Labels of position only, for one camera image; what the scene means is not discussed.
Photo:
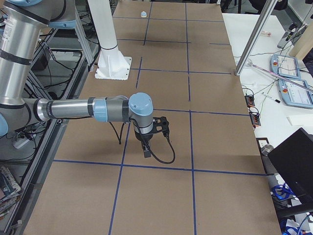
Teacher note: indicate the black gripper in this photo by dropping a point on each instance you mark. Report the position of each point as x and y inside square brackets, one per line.
[144, 138]

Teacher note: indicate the light blue white bell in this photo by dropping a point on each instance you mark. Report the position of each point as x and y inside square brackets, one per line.
[143, 14]

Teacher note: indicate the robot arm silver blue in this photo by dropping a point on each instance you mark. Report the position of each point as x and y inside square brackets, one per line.
[25, 20]

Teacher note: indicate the lower orange black connector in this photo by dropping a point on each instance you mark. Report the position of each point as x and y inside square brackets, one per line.
[255, 119]

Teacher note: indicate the orange black connector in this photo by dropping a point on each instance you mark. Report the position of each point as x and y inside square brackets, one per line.
[255, 119]
[250, 100]

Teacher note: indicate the upper orange black connector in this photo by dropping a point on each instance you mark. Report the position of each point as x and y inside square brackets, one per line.
[250, 100]

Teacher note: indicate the silver metal cylinder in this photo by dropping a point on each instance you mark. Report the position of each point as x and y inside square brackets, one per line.
[266, 149]

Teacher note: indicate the white power strip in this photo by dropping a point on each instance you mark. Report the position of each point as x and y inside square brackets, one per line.
[20, 142]

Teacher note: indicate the black marker pen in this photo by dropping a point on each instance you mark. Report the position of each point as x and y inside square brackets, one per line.
[271, 98]

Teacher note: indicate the stack of magazines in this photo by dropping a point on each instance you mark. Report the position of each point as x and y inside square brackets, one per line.
[10, 191]

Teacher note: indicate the black laptop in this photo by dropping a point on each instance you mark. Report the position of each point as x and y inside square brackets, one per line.
[293, 160]

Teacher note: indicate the white flat block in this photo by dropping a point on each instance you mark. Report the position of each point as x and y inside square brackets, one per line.
[300, 120]

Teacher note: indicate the lower teach pendant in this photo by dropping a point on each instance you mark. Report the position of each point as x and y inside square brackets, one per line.
[295, 96]

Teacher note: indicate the teach pendant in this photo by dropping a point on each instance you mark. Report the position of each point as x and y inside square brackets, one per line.
[285, 66]
[295, 96]

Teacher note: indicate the upper teach pendant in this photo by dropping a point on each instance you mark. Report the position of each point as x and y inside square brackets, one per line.
[285, 66]

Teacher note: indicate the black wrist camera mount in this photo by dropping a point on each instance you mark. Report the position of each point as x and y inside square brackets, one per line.
[161, 125]

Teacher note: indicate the white pedestal column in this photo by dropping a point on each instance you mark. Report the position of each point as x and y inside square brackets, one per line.
[111, 64]

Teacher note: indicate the aluminium frame post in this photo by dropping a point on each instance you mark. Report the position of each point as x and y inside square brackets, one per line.
[262, 20]

